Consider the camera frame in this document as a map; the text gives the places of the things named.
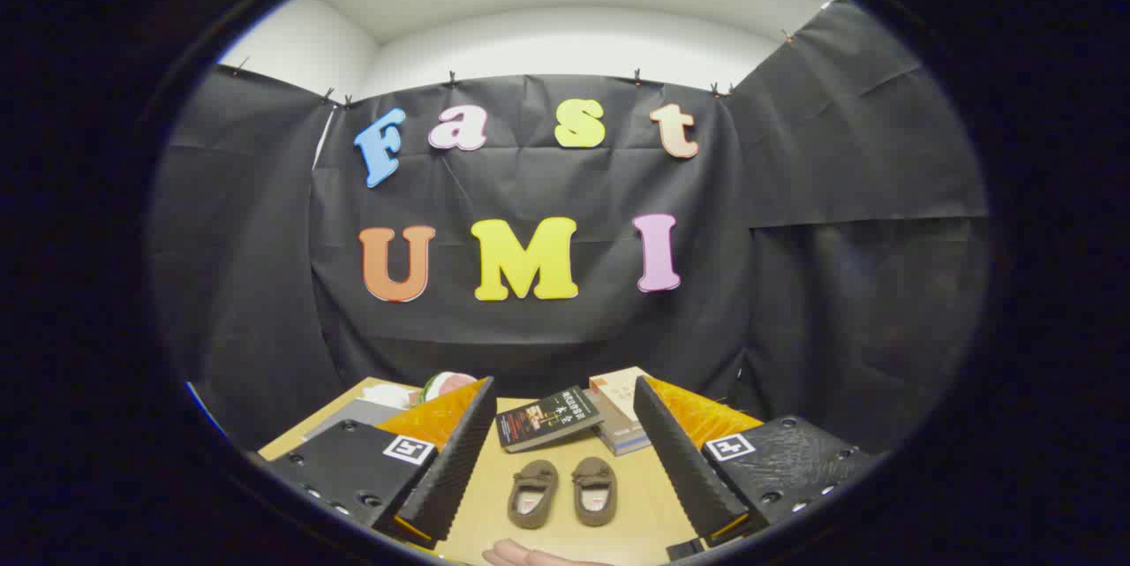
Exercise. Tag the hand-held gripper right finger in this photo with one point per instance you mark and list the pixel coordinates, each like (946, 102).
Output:
(680, 460)

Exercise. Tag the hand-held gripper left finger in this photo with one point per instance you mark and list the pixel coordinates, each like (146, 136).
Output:
(455, 460)

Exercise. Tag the brown fuzzy shoe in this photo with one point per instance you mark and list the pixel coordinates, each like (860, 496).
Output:
(594, 492)
(532, 495)

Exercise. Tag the grey fabric storage box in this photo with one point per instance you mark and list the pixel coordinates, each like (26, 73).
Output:
(353, 414)

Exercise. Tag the blue cover book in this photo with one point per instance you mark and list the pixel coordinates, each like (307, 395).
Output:
(625, 449)

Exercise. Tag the watermelon slice plush toy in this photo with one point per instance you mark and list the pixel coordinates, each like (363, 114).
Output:
(446, 385)

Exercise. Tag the beige cover book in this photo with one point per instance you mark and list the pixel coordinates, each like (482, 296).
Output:
(618, 389)

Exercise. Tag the white plush toy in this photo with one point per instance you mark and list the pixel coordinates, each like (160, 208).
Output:
(386, 394)

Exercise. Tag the black cover book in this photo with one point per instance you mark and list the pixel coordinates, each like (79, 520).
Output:
(547, 418)

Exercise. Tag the black backdrop cloth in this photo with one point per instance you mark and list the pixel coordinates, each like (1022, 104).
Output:
(547, 336)

